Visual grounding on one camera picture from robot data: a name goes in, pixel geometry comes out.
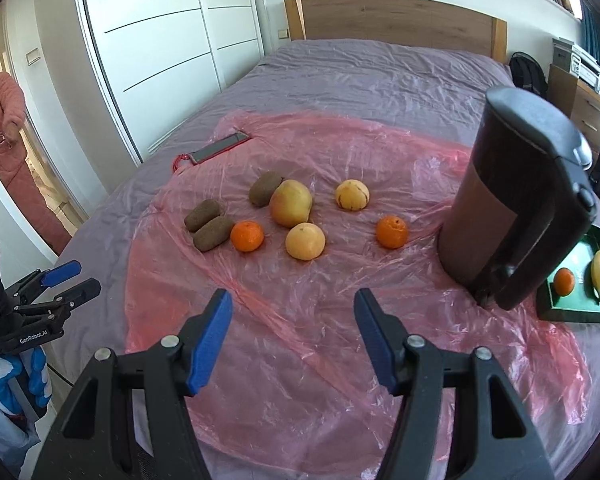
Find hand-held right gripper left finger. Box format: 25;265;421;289
39;288;234;480

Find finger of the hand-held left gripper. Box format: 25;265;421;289
5;260;82;306
17;278;102;323

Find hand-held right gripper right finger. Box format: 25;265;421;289
353;287;563;480

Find brown kiwi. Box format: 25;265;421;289
193;216;235;252
249;171;284;207
184;199;221;232

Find orange tangerine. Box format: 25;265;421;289
552;267;576;297
376;215;410;249
230;220;265;253

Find pale orange grapefruit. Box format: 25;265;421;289
285;222;326;261

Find green tray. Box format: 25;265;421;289
536;224;600;323

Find pink plastic sheet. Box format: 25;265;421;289
125;110;593;466

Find yellow round fruit red streaks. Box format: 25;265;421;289
335;179;370;210

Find pink plastic bag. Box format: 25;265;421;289
437;86;597;311

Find phone with red case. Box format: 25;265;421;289
190;131;252;165

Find white wardrobe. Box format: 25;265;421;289
72;0;266;166

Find bed with purple sheet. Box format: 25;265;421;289
52;37;600;480

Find wooden drawer cabinet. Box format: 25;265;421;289
547;63;600;156

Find black backpack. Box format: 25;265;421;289
509;51;550;102

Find wooden headboard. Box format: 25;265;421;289
284;0;508;63

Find white printer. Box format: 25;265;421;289
551;36;600;92

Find teal curtain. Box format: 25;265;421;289
579;0;600;96

